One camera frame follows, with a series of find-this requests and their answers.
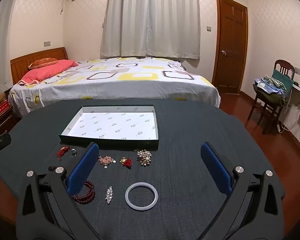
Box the dark wooden chair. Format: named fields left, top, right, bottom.
left=247, top=59, right=295, bottom=128

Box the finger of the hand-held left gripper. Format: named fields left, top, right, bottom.
left=0, top=132, right=12, bottom=167

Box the orange pillow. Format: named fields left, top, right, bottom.
left=27, top=57, right=59, bottom=69

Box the dark green shallow box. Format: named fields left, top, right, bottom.
left=59, top=104, right=160, bottom=151

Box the dark red bead bracelet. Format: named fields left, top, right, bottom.
left=72, top=180, right=96, bottom=205

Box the brown wooden door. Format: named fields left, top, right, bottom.
left=212, top=0, right=249, bottom=95

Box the pearl and gold brooch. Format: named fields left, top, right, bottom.
left=134, top=149, right=152, bottom=167

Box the red cord tassel charm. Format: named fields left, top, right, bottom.
left=56, top=146, right=70, bottom=162

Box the bed with patterned sheet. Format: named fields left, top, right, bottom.
left=9, top=57, right=222, bottom=118

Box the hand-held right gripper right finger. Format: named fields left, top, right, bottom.
left=197, top=142, right=285, bottom=240

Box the rose gold bracelet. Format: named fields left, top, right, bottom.
left=97, top=155, right=115, bottom=169

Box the white curtain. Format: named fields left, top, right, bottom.
left=100, top=0, right=201, bottom=60

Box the pink pillow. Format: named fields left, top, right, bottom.
left=17, top=59, right=79, bottom=87

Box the red and gold brooch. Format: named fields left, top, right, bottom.
left=119, top=156, right=132, bottom=170

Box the green board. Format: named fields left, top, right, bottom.
left=272, top=69, right=294, bottom=93

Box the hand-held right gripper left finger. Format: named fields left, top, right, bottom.
left=15, top=142, right=110, bottom=240

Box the white jade bangle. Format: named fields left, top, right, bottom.
left=125, top=182, right=158, bottom=209

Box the wooden headboard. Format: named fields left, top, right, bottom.
left=10, top=47, right=68, bottom=86

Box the pile of clothes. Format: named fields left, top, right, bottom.
left=253, top=75, right=288, bottom=106

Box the dark wooden nightstand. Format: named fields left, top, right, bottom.
left=0, top=105, right=21, bottom=140

